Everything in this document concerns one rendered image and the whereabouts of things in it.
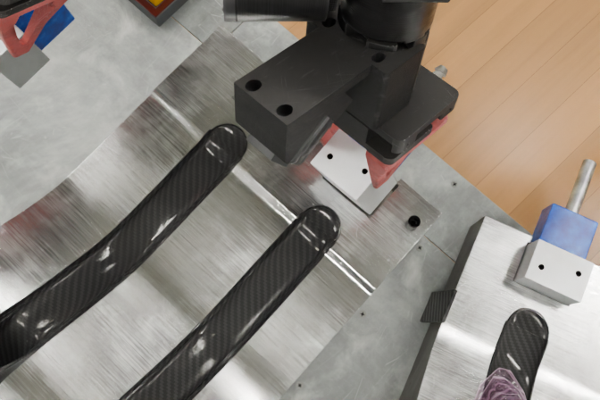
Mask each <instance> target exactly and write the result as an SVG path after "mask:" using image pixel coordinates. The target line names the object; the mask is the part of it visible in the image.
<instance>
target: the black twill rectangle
mask: <svg viewBox="0 0 600 400"><path fill-rule="evenodd" d="M456 293H457V290H455V289H452V290H445V291H438V292H432V293H431V295H430V297H429V301H428V303H427V305H426V307H425V310H424V312H423V315H422V316H421V320H420V322H434V323H445V321H446V317H447V315H448V313H449V311H450V309H451V306H452V304H453V301H454V298H455V296H456Z"/></svg>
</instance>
